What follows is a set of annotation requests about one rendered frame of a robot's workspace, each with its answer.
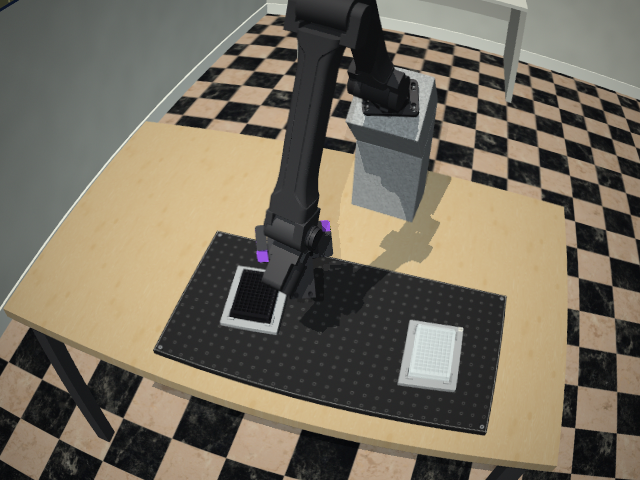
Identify white well plate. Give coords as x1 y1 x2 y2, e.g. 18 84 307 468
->
408 324 456 382

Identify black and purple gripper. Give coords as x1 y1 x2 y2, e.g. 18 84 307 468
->
255 220 333 262

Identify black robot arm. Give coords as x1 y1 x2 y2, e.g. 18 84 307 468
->
261 0 419 299

